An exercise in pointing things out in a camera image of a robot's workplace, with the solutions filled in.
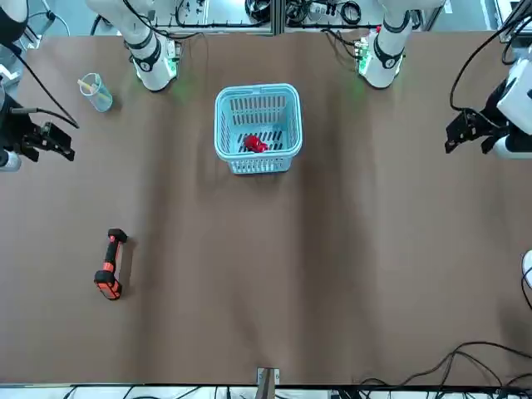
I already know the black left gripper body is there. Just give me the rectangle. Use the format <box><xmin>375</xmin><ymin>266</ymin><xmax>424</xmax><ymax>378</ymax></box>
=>
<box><xmin>468</xmin><ymin>111</ymin><xmax>511</xmax><ymax>142</ymax></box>

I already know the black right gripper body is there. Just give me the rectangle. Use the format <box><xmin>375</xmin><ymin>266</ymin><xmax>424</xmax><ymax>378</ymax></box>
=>
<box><xmin>0</xmin><ymin>119</ymin><xmax>52</xmax><ymax>155</ymax></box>

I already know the orange black barcode scanner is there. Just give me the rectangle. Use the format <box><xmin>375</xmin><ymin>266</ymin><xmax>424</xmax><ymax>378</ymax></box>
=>
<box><xmin>93</xmin><ymin>227</ymin><xmax>129</xmax><ymax>301</ymax></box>

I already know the red toy car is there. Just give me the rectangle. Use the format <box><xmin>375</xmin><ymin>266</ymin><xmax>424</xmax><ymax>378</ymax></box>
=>
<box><xmin>243</xmin><ymin>133</ymin><xmax>269</xmax><ymax>155</ymax></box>

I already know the light blue plastic basket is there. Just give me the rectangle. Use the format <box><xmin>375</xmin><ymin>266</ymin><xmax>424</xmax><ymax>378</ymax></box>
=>
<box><xmin>214</xmin><ymin>82</ymin><xmax>303</xmax><ymax>175</ymax></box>

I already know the clear plastic cup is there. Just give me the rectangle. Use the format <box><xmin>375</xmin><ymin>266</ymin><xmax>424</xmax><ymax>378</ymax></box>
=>
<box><xmin>77</xmin><ymin>72</ymin><xmax>114</xmax><ymax>113</ymax></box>

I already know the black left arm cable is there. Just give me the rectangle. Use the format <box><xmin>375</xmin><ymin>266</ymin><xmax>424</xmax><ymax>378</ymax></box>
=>
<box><xmin>450</xmin><ymin>18</ymin><xmax>532</xmax><ymax>113</ymax></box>

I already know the aluminium frame rail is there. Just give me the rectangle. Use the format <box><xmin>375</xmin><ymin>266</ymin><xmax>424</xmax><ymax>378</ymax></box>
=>
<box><xmin>498</xmin><ymin>0</ymin><xmax>532</xmax><ymax>43</ymax></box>

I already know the black table cable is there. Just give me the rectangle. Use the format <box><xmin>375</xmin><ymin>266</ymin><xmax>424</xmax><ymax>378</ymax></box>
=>
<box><xmin>359</xmin><ymin>340</ymin><xmax>532</xmax><ymax>390</ymax></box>

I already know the aluminium frame post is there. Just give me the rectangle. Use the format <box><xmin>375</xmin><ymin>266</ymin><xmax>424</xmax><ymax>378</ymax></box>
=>
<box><xmin>268</xmin><ymin>0</ymin><xmax>288</xmax><ymax>35</ymax></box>

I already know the black coiled cable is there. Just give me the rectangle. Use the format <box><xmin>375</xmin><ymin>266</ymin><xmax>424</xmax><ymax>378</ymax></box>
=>
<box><xmin>244</xmin><ymin>0</ymin><xmax>271</xmax><ymax>18</ymax></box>

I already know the aluminium camera post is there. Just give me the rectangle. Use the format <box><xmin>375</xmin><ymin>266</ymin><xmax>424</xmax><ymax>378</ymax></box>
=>
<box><xmin>256</xmin><ymin>367</ymin><xmax>281</xmax><ymax>399</ymax></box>

